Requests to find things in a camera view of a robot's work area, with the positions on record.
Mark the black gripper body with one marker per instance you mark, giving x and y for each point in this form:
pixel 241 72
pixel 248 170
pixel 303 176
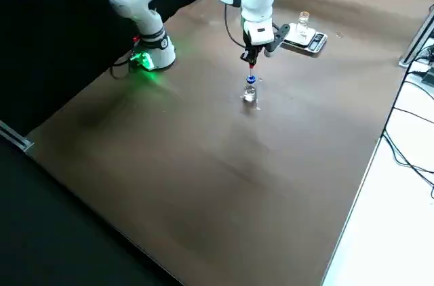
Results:
pixel 253 49

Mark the red bulb glass dropper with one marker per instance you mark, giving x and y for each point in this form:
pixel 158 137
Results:
pixel 251 67

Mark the clear glass bottle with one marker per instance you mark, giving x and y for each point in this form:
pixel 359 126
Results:
pixel 303 25

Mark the clear dropper bottle blue cap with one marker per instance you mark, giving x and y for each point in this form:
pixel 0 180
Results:
pixel 250 94

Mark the silver electronic balance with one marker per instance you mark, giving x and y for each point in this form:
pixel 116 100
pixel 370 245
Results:
pixel 317 43

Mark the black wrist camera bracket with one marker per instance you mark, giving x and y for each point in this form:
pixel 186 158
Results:
pixel 279 37

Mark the aluminium post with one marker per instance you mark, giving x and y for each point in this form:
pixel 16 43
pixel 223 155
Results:
pixel 417 38

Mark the aluminium frame rail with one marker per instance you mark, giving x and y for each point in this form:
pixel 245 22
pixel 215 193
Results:
pixel 17 137

